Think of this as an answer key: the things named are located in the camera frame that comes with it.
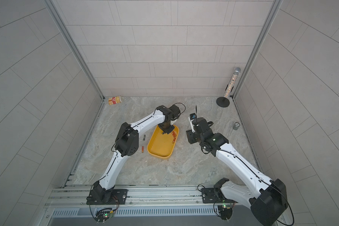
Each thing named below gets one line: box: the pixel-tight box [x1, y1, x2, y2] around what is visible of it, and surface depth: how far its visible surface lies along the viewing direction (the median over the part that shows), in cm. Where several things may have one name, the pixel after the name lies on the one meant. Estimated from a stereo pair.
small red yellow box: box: [107, 95, 122, 105], surface depth 114 cm
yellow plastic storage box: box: [146, 124, 180, 160], surface depth 93 cm
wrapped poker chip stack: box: [232, 121, 241, 131], surface depth 98 cm
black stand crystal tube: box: [216, 66, 242, 108], surface depth 100 cm
